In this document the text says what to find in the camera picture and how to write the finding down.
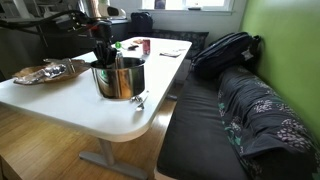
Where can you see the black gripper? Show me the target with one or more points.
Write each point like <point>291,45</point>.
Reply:
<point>100,29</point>

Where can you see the silver steel pot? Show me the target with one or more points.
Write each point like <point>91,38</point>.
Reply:
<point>121,79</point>

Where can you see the green round tape dispenser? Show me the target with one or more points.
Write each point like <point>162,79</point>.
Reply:
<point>118,45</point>

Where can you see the dark snack bar wrapper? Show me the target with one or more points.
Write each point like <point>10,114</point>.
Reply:
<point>132,47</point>

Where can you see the brown wooden burl platter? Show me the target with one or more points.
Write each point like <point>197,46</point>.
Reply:
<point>80,66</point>

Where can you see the orange snack packet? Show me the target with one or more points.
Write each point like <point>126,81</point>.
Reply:
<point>138,41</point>

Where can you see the red soda can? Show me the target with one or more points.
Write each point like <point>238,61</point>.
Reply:
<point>146,46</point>

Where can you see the black bag on bench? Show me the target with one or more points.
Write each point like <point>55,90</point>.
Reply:
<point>142,22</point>

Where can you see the silver measuring spoons set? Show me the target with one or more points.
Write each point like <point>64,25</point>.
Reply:
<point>140,99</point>

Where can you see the white table leg base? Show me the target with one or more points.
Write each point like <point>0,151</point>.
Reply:
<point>106,159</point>

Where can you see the black backpack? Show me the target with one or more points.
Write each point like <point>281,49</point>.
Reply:
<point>238,48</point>

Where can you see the dark floral sofa bench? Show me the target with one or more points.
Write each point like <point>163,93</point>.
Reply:
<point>235,127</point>

